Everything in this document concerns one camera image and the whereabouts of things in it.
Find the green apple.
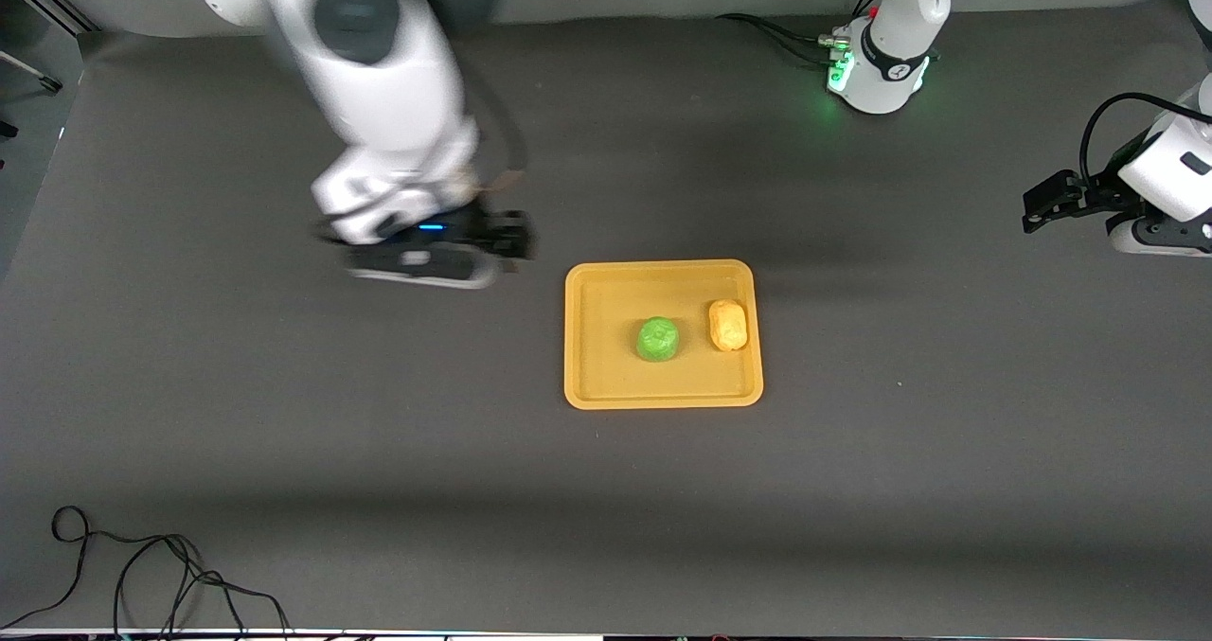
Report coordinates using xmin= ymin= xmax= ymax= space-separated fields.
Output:
xmin=635 ymin=316 xmax=681 ymax=364

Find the yellow potato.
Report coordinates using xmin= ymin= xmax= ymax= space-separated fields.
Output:
xmin=708 ymin=299 xmax=749 ymax=352

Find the yellow plastic tray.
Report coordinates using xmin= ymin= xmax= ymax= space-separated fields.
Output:
xmin=564 ymin=259 xmax=764 ymax=411

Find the grey metal rod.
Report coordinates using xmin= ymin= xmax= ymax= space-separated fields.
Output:
xmin=0 ymin=49 xmax=64 ymax=94

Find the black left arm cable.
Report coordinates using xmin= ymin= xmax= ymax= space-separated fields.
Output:
xmin=1079 ymin=92 xmax=1212 ymax=187

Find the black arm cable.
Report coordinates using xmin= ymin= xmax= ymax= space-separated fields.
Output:
xmin=1079 ymin=92 xmax=1212 ymax=187
xmin=462 ymin=78 xmax=529 ymax=192

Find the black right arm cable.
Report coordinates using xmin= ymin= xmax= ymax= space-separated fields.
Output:
xmin=462 ymin=78 xmax=529 ymax=192

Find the black loose looped cable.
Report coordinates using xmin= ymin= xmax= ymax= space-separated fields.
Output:
xmin=0 ymin=506 xmax=294 ymax=641

